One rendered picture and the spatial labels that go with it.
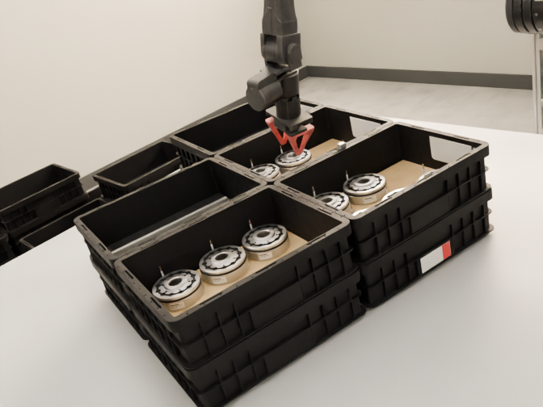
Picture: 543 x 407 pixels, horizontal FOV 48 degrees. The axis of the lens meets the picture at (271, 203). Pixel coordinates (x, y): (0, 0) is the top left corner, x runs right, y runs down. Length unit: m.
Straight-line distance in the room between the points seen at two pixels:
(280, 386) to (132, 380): 0.32
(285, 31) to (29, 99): 3.04
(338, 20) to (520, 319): 4.13
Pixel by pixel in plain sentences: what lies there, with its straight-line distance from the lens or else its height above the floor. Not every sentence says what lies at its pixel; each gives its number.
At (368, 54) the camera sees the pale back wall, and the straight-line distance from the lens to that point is 5.06.
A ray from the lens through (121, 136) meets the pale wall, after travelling 4.49.
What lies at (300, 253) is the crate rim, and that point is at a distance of 1.11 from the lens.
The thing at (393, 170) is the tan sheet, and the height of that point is 0.83.
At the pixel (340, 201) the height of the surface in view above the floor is 0.86.
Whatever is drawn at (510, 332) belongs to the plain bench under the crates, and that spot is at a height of 0.70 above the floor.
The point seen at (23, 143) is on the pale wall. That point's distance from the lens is 4.20.
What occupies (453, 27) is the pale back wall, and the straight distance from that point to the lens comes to 4.56.
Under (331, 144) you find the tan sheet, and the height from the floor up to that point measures 0.83.
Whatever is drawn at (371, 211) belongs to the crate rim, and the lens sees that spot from 1.19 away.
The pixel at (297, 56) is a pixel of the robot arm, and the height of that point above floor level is 1.20.
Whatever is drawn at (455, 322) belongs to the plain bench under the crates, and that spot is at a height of 0.70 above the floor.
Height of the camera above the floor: 1.51
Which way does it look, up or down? 26 degrees down
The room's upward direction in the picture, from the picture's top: 14 degrees counter-clockwise
